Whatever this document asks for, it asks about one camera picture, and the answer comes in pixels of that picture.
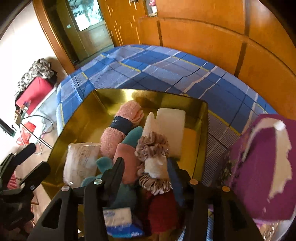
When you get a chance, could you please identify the white knit gloves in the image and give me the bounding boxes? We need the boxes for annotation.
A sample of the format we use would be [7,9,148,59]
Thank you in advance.
[142,112,159,137]

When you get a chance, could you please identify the white packaged item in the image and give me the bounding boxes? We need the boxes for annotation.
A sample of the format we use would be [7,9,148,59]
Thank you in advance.
[63,143,101,188]

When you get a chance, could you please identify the wooden wardrobe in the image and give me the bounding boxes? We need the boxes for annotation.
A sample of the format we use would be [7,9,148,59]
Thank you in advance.
[99,1,295,119]

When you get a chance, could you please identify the blue tissue packet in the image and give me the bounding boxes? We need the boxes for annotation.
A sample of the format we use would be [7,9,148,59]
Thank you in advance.
[103,207,144,238]

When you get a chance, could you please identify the ornate gold tissue box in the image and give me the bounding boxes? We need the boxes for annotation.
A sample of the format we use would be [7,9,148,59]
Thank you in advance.
[255,218,295,241]

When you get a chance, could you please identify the gold metal tray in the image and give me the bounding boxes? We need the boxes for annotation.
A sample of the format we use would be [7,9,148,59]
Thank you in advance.
[41,88,209,241]

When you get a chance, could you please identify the wooden door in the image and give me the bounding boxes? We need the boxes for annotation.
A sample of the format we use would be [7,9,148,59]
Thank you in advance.
[43,0,114,68]

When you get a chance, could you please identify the beige satin scrunchie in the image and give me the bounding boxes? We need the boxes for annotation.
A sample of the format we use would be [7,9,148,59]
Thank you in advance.
[134,132,173,195]

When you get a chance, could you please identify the red bag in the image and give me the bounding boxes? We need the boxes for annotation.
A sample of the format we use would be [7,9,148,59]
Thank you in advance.
[15,77,54,114]

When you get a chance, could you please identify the purple cardboard carton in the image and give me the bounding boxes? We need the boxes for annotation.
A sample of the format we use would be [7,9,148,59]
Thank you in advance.
[224,114,295,221]

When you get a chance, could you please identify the patterned grey cloth pile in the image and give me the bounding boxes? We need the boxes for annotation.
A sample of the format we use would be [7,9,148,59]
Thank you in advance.
[16,58,54,95]

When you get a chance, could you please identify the red sock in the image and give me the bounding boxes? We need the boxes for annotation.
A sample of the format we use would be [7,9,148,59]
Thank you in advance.
[147,191,179,233]

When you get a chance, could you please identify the blue plaid bedsheet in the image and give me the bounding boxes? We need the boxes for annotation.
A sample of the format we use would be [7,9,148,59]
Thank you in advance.
[56,44,278,149]

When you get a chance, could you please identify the pink washcloth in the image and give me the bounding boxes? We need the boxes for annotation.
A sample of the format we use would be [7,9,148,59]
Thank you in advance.
[100,100,144,159]

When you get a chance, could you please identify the white foam sponge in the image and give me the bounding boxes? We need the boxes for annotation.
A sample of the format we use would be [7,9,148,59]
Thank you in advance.
[156,108,186,158]

